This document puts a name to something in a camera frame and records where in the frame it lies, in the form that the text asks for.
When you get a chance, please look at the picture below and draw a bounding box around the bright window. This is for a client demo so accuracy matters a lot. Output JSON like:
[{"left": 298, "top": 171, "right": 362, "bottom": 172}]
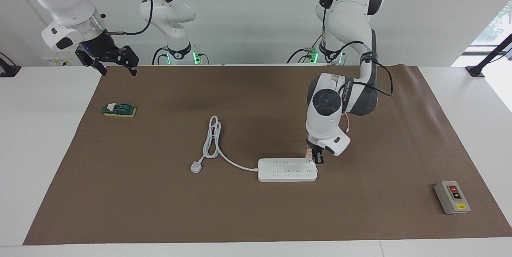
[{"left": 470, "top": 0, "right": 512, "bottom": 50}]

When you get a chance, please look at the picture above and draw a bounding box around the black clamp stand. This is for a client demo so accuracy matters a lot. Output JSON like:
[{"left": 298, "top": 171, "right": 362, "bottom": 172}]
[{"left": 0, "top": 52, "right": 21, "bottom": 78}]

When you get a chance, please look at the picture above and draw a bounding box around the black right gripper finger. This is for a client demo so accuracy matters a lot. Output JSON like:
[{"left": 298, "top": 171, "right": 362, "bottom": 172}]
[
  {"left": 120, "top": 45, "right": 140, "bottom": 76},
  {"left": 76, "top": 53, "right": 108, "bottom": 76}
]

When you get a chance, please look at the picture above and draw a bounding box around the white wall socket box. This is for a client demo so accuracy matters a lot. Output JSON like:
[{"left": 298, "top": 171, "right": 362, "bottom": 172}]
[{"left": 43, "top": 51, "right": 80, "bottom": 67}]

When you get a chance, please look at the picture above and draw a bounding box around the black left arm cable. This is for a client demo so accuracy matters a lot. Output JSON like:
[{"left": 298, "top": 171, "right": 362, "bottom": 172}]
[{"left": 320, "top": 0, "right": 394, "bottom": 98}]

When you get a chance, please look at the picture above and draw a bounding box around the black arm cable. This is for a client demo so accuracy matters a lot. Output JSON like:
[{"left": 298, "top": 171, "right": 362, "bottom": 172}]
[
  {"left": 320, "top": 0, "right": 394, "bottom": 98},
  {"left": 104, "top": 0, "right": 153, "bottom": 36}
]

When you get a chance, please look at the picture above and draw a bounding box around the black base power cable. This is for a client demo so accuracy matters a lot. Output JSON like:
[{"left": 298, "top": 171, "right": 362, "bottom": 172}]
[
  {"left": 286, "top": 48, "right": 316, "bottom": 64},
  {"left": 152, "top": 47, "right": 168, "bottom": 66}
]

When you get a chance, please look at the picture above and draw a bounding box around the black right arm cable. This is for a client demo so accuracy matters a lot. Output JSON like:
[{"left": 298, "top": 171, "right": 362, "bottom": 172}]
[{"left": 104, "top": 0, "right": 153, "bottom": 36}]

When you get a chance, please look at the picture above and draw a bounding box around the white power strip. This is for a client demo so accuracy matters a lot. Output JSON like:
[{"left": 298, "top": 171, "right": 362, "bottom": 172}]
[{"left": 258, "top": 158, "right": 318, "bottom": 182}]

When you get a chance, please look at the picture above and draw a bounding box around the grey on-off switch box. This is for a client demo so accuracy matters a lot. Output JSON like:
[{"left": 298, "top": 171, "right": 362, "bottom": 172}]
[{"left": 434, "top": 181, "right": 471, "bottom": 215}]

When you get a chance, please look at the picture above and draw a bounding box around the green knife switch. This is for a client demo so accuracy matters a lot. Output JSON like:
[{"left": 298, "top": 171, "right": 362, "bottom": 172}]
[{"left": 102, "top": 102, "right": 137, "bottom": 118}]

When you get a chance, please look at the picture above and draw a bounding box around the black angled stand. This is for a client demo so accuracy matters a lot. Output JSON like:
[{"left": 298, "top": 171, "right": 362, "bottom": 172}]
[{"left": 466, "top": 33, "right": 512, "bottom": 78}]

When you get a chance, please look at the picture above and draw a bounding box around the white power strip cord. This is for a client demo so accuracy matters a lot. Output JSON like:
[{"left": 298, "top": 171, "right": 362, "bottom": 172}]
[{"left": 190, "top": 116, "right": 260, "bottom": 174}]

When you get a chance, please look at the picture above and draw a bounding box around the brown table mat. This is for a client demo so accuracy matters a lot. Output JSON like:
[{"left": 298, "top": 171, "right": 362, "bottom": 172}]
[{"left": 23, "top": 65, "right": 512, "bottom": 245}]

